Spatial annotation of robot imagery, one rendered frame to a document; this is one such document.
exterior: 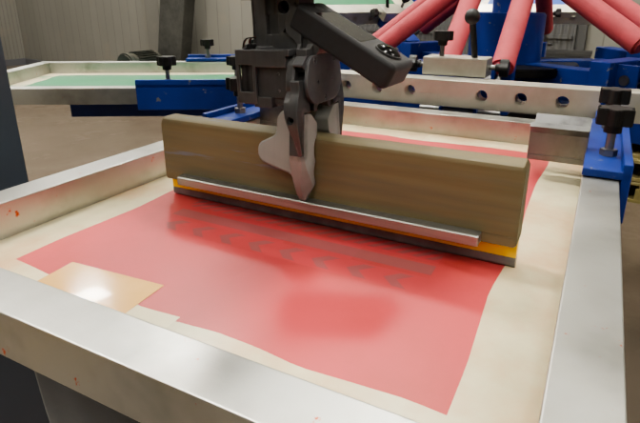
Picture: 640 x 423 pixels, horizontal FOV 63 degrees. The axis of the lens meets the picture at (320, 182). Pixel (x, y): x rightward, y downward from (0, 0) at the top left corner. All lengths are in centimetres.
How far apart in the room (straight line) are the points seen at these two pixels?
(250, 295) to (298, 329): 6
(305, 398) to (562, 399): 13
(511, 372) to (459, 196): 17
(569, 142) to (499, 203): 30
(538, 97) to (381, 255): 57
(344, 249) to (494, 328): 17
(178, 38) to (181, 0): 46
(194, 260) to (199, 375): 21
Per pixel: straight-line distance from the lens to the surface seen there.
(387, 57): 48
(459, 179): 47
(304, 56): 49
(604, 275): 44
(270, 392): 29
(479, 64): 106
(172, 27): 700
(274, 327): 40
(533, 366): 39
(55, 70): 196
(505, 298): 46
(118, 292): 47
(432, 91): 103
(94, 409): 58
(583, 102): 99
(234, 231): 56
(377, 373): 36
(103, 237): 58
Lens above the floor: 118
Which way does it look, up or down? 19 degrees down
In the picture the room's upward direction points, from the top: straight up
